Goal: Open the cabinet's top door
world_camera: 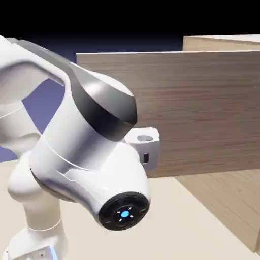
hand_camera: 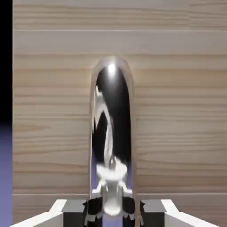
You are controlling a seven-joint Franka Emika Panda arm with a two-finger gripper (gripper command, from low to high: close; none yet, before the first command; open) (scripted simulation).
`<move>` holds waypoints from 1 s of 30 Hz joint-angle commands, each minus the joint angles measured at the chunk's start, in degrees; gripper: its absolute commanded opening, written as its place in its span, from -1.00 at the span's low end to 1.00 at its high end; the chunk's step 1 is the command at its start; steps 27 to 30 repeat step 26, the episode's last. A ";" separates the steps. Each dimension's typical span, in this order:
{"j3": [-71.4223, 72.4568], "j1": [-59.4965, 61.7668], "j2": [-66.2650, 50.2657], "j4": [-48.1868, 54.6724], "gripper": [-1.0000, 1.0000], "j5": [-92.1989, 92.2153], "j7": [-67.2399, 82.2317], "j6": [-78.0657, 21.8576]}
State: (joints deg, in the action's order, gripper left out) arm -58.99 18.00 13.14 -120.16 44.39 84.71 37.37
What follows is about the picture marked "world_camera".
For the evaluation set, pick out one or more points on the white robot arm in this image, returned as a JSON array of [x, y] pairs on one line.
[[67, 146]]

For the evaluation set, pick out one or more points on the light wood cabinet door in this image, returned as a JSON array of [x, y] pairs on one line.
[[193, 105], [233, 201]]

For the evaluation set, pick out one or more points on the light wood cabinet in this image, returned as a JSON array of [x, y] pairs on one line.
[[223, 42]]

